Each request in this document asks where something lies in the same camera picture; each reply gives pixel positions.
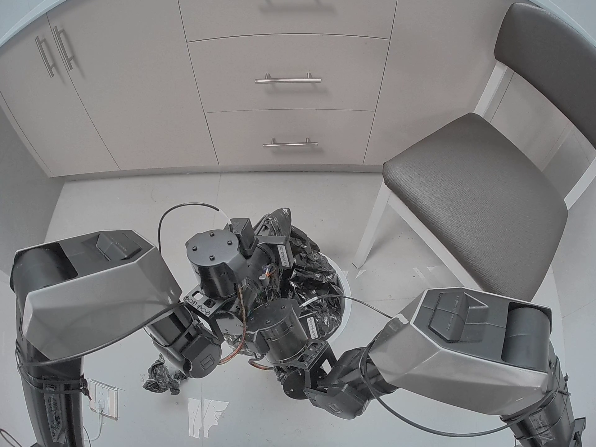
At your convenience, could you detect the beige cabinet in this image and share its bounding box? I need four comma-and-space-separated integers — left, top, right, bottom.
0, 0, 517, 179

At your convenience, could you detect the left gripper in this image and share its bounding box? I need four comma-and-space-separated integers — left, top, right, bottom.
243, 235, 296, 293

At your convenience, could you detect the white trash bin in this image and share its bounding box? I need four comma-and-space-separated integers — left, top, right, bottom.
323, 255, 353, 332

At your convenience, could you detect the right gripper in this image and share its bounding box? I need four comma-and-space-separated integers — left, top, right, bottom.
298, 306, 323, 343

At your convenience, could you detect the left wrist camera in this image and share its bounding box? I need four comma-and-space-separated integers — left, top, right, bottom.
227, 217, 256, 251

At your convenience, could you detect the crumpled black plastic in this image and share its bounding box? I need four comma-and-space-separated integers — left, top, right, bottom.
142, 354, 188, 396

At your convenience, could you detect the black plastic bag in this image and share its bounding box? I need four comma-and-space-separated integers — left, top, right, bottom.
223, 207, 346, 358

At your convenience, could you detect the grey padded chair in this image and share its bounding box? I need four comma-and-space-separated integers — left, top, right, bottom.
351, 2, 596, 304

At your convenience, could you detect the white cable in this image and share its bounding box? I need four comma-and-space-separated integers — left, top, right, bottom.
86, 401, 107, 443

